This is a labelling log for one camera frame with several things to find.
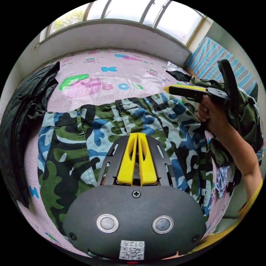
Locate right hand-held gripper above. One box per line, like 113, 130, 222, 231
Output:
163, 84, 230, 104

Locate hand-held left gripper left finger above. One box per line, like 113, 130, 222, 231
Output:
116, 133, 138, 186

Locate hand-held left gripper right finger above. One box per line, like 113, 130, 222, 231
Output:
138, 132, 157, 186

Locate camouflage pants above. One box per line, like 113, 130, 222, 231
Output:
37, 92, 215, 236

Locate person's right forearm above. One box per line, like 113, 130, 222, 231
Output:
216, 127, 263, 188

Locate person's right hand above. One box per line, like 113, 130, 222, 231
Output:
197, 95, 236, 138

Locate clear plastic bag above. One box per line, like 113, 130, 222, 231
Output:
167, 62, 184, 73

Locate bed with pink printed sheet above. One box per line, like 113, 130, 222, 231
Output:
12, 48, 236, 259

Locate pile of clothes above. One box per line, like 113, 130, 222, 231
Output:
166, 70, 264, 200

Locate window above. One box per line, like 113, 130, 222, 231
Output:
39, 0, 206, 47

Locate black jacket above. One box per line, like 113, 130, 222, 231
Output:
0, 61, 61, 209

